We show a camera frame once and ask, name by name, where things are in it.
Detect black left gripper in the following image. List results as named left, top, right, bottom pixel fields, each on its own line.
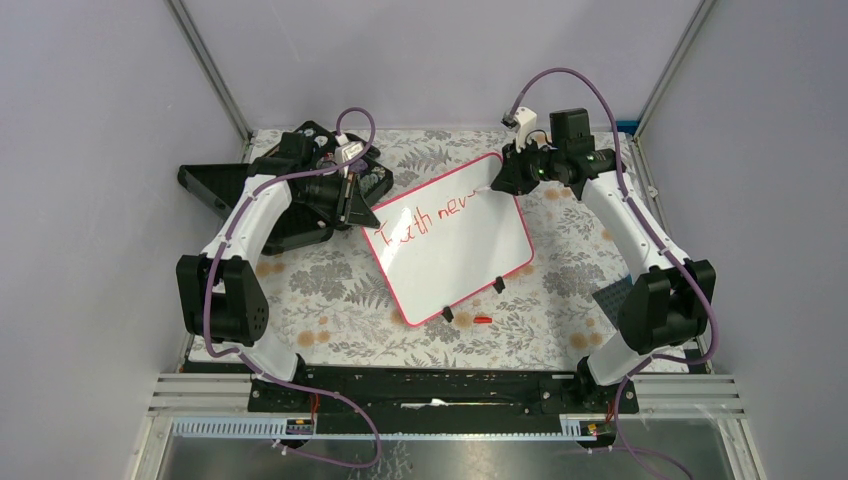
left=295, top=169, right=380, bottom=228

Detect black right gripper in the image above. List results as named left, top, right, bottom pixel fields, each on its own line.
left=490, top=136, right=564, bottom=197

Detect pink framed whiteboard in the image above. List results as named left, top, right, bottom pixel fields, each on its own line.
left=362, top=152, right=535, bottom=327

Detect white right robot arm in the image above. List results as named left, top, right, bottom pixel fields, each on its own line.
left=491, top=107, right=716, bottom=412

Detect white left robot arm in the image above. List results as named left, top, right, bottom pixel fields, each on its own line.
left=176, top=132, right=378, bottom=411

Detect blue block in corner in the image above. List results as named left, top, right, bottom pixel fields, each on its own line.
left=615, top=120, right=640, bottom=135

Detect black open parts case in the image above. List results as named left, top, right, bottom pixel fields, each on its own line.
left=177, top=121, right=394, bottom=255

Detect dark grey lego baseplate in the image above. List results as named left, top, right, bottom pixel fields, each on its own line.
left=592, top=276, right=633, bottom=329

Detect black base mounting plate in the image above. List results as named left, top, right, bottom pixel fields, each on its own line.
left=248, top=363, right=639, bottom=435

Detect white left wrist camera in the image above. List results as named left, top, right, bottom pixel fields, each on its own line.
left=334, top=133, right=365, bottom=169

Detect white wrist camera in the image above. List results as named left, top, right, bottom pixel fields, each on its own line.
left=501, top=106, right=537, bottom=152
left=334, top=133, right=365, bottom=169

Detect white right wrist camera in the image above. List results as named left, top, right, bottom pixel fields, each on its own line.
left=501, top=106, right=537, bottom=152

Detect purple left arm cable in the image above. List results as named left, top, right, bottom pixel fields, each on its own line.
left=200, top=108, right=385, bottom=468

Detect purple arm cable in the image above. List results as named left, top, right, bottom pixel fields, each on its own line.
left=200, top=108, right=385, bottom=468
left=501, top=67, right=721, bottom=480

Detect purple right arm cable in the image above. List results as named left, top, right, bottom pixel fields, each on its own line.
left=501, top=67, right=721, bottom=480

